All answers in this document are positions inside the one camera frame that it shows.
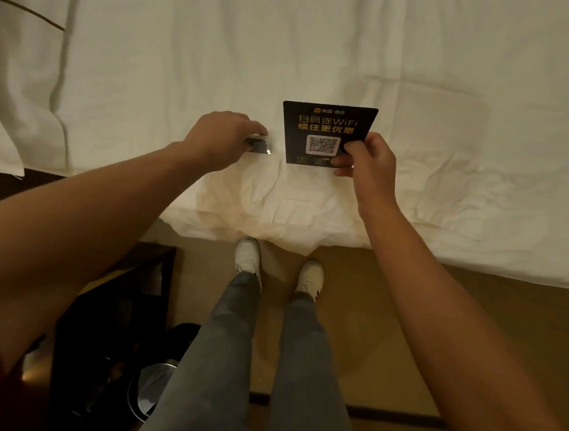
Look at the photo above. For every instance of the person's left hand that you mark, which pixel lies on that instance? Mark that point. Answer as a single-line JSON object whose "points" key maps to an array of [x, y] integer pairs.
{"points": [[212, 137]]}

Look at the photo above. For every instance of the person's right hand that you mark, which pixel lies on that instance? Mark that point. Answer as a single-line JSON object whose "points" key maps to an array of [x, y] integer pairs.
{"points": [[372, 170]]}

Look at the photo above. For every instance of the person's right thumb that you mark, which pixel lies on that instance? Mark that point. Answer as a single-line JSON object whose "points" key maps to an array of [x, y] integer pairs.
{"points": [[358, 143]]}

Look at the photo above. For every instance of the person's left fingers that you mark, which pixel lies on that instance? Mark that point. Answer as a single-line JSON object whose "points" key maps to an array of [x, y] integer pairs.
{"points": [[249, 125]]}

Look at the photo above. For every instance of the small clear sign stand base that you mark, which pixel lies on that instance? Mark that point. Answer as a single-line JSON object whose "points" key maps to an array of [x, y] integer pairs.
{"points": [[260, 145]]}

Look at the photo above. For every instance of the black printed sign card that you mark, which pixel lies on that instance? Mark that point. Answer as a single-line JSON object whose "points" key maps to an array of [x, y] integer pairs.
{"points": [[315, 127]]}

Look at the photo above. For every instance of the person's left forearm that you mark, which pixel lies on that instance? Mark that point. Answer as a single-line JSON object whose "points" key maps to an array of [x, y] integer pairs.
{"points": [[70, 227]]}

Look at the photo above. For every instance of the person's right forearm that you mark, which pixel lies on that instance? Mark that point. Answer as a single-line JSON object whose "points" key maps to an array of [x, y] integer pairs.
{"points": [[450, 341]]}

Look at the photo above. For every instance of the white bed sheet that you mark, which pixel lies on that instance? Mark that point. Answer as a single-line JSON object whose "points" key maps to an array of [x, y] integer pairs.
{"points": [[325, 45]]}

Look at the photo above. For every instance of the white left shoe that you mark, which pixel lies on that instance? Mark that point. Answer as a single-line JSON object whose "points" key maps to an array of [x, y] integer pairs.
{"points": [[248, 256]]}

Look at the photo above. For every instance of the white shoe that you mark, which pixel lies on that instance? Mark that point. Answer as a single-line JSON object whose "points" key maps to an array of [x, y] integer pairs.
{"points": [[311, 275], [248, 256]]}

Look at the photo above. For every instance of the white right shoe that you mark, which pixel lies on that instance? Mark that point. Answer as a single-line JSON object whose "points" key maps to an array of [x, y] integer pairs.
{"points": [[311, 275]]}

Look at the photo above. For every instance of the white duvet with dark stripe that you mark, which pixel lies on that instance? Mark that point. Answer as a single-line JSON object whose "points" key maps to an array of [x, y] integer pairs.
{"points": [[21, 83]]}

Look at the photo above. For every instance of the dark wooden nightstand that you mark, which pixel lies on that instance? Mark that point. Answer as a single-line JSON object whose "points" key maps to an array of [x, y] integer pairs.
{"points": [[112, 317]]}

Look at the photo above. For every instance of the grey trousers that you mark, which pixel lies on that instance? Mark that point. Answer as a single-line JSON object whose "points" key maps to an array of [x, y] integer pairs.
{"points": [[216, 363]]}

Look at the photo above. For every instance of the round bin with black bag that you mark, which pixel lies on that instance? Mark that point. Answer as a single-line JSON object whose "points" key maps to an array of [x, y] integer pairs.
{"points": [[156, 383]]}

